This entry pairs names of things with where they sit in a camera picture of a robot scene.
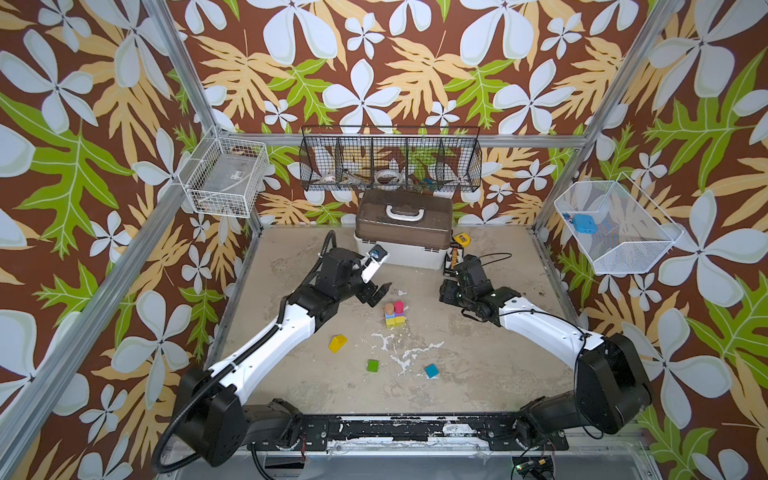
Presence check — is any teal cube block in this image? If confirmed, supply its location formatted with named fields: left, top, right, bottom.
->
left=425, top=364, right=439, bottom=378

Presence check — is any white mesh basket right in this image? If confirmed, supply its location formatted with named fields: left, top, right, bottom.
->
left=554, top=179, right=683, bottom=276

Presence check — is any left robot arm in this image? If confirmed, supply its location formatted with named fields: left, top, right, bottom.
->
left=151, top=231, right=390, bottom=474

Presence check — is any black battery holder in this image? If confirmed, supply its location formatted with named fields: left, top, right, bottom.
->
left=443, top=243, right=464, bottom=277

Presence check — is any white wire basket left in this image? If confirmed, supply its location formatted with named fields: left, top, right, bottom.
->
left=179, top=137, right=271, bottom=218

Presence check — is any blue object in basket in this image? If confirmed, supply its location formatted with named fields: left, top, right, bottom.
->
left=570, top=214, right=598, bottom=235

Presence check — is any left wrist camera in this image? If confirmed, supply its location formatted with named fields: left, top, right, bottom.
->
left=361, top=244, right=389, bottom=283

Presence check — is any brown lid storage box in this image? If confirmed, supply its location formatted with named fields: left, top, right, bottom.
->
left=354, top=189, right=453, bottom=270

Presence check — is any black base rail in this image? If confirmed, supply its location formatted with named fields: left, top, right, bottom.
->
left=243, top=412, right=569, bottom=452

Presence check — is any black wire basket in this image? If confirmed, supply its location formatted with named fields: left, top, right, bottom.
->
left=297, top=125, right=483, bottom=193

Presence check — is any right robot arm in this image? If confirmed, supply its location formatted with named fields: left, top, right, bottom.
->
left=439, top=255, right=652, bottom=448

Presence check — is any yellow wedge block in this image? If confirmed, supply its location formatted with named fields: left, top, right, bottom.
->
left=328, top=334, right=348, bottom=354

